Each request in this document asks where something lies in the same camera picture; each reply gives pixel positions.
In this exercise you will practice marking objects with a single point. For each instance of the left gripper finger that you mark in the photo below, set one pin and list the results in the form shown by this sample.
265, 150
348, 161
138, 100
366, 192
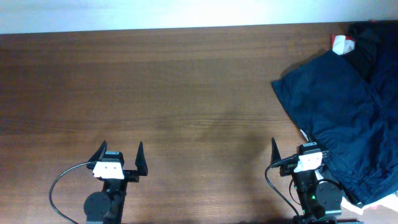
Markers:
99, 153
140, 161

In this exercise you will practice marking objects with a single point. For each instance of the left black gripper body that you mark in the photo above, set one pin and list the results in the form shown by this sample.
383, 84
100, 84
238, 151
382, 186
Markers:
120, 185

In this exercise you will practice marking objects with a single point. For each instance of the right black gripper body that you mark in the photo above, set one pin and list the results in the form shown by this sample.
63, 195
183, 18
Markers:
303, 182

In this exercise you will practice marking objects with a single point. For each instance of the navy blue shorts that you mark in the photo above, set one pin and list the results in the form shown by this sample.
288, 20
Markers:
353, 117

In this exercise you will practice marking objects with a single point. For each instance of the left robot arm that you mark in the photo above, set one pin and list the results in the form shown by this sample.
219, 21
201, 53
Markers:
107, 205

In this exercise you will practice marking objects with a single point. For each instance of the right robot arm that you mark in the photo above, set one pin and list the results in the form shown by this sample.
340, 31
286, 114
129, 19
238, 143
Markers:
320, 199

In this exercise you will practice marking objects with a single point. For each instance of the red and white garment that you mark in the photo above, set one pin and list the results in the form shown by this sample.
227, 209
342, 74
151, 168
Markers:
342, 44

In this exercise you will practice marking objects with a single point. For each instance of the black garment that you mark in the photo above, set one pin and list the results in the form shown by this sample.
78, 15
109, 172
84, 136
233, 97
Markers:
369, 37

